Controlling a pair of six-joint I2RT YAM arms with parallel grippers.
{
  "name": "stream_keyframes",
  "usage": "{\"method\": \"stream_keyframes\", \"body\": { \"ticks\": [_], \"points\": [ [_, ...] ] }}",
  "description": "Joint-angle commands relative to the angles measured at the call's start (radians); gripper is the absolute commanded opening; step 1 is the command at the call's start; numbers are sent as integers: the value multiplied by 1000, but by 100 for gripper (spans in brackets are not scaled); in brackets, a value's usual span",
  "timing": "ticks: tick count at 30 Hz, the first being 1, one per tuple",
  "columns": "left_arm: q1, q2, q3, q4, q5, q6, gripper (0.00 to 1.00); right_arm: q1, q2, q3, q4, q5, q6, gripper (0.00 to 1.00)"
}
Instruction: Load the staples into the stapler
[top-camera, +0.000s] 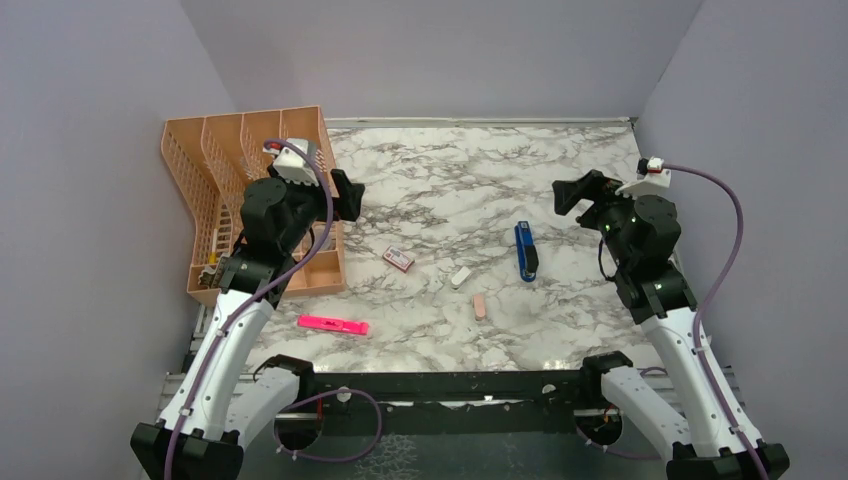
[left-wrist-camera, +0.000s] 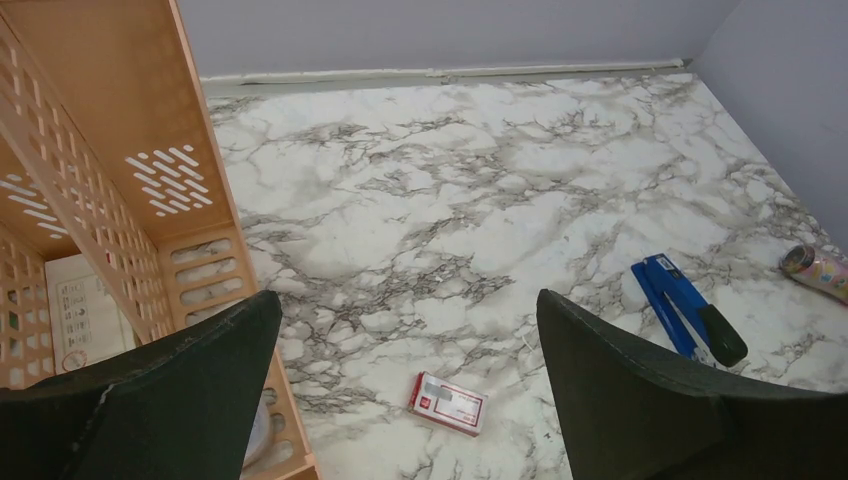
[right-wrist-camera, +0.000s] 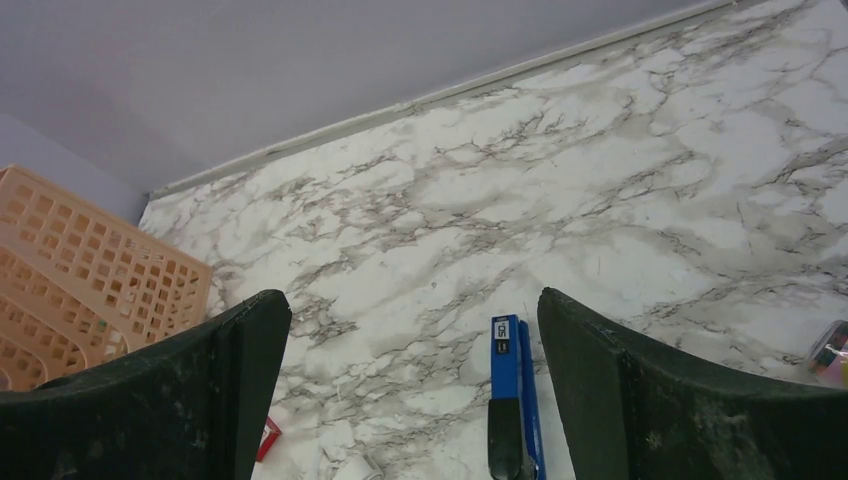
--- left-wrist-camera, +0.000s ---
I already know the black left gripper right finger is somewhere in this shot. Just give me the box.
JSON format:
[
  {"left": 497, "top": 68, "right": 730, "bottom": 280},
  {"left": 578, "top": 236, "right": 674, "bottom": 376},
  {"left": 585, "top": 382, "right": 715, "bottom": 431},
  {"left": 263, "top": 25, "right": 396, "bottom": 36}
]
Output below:
[{"left": 536, "top": 289, "right": 847, "bottom": 479}]

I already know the white paper card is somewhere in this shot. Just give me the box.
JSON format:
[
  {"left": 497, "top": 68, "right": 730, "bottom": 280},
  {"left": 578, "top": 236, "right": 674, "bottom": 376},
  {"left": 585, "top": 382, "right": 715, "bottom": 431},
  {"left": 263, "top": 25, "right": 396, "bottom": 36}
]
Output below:
[{"left": 45, "top": 255, "right": 136, "bottom": 374}]

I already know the red white staple box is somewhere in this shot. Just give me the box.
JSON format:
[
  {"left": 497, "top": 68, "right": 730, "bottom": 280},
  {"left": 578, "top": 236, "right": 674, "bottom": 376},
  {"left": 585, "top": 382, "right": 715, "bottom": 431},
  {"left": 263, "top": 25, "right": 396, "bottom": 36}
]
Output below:
[{"left": 407, "top": 371, "right": 489, "bottom": 438}]

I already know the orange plastic desk organizer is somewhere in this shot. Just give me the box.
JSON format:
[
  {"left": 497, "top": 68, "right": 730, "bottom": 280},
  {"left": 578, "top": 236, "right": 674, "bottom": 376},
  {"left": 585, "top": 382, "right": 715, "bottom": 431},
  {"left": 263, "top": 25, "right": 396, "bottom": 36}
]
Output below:
[{"left": 1, "top": 1, "right": 320, "bottom": 479}]

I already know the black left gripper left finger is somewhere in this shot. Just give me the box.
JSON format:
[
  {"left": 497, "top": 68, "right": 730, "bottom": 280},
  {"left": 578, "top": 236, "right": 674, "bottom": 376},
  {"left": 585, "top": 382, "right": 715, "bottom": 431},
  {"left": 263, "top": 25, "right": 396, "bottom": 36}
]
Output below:
[{"left": 1, "top": 290, "right": 282, "bottom": 479}]

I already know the clear tape roll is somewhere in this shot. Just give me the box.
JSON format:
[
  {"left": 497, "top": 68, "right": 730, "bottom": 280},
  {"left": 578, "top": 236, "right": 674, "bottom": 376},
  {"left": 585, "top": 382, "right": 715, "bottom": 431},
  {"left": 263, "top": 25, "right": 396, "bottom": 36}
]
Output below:
[{"left": 242, "top": 401, "right": 274, "bottom": 469}]

